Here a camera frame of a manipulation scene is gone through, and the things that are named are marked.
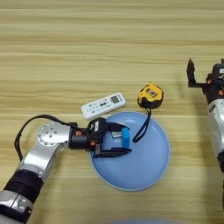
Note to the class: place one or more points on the left gripper labelled black box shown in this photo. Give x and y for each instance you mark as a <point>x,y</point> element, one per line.
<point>96,128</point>

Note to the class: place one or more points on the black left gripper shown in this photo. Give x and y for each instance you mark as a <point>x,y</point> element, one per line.
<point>78,140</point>

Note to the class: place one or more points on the yellow black tape measure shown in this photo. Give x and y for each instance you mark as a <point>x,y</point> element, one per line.
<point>150,96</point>

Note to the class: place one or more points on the blue rectangular block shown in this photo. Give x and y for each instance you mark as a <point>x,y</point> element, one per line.
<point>126,138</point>

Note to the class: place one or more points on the white remote control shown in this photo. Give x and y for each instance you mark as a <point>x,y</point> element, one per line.
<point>102,106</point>

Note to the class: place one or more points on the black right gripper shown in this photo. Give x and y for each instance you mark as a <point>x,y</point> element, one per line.
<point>214,92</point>

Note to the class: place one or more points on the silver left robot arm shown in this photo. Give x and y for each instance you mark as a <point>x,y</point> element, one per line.
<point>40,154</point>

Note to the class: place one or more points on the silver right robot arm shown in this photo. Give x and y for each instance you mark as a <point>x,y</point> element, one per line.
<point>217,128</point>

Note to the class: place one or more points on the light blue round plate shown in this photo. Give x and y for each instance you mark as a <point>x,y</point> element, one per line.
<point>140,169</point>

